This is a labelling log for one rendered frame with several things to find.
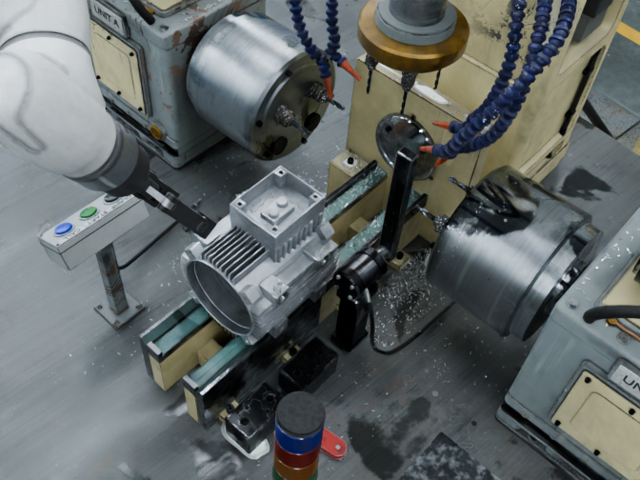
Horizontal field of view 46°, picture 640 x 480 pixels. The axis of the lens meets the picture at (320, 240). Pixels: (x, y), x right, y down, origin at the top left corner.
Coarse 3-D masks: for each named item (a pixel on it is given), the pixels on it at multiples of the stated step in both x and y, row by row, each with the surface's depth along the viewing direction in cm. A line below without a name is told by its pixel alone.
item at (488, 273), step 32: (480, 192) 123; (512, 192) 123; (544, 192) 125; (448, 224) 124; (480, 224) 121; (512, 224) 120; (544, 224) 119; (576, 224) 120; (448, 256) 124; (480, 256) 121; (512, 256) 119; (544, 256) 117; (576, 256) 118; (448, 288) 128; (480, 288) 123; (512, 288) 119; (544, 288) 118; (512, 320) 123; (544, 320) 134
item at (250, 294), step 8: (328, 224) 126; (320, 232) 126; (328, 232) 126; (192, 248) 121; (200, 248) 122; (192, 256) 122; (248, 288) 117; (192, 296) 132; (248, 296) 117; (256, 296) 117; (248, 304) 118; (248, 336) 126; (248, 344) 127
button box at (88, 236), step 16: (96, 208) 128; (112, 208) 127; (128, 208) 128; (144, 208) 131; (80, 224) 125; (96, 224) 125; (112, 224) 127; (128, 224) 129; (48, 240) 124; (64, 240) 122; (80, 240) 124; (96, 240) 126; (112, 240) 128; (64, 256) 122; (80, 256) 124
